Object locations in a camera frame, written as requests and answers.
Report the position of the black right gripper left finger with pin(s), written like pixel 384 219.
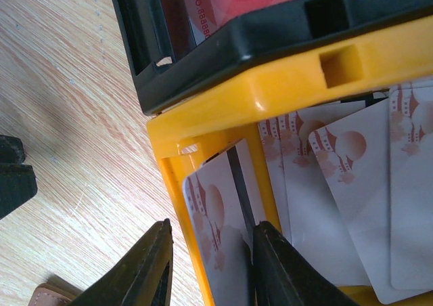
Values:
pixel 142 277

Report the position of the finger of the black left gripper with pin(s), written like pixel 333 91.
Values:
pixel 18 181

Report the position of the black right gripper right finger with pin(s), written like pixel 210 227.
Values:
pixel 283 277

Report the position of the brown leather card holder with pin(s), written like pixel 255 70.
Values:
pixel 54 292

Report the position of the yellow plastic bin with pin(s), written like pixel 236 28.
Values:
pixel 185 136

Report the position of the black plastic bin left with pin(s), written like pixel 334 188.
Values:
pixel 167 66

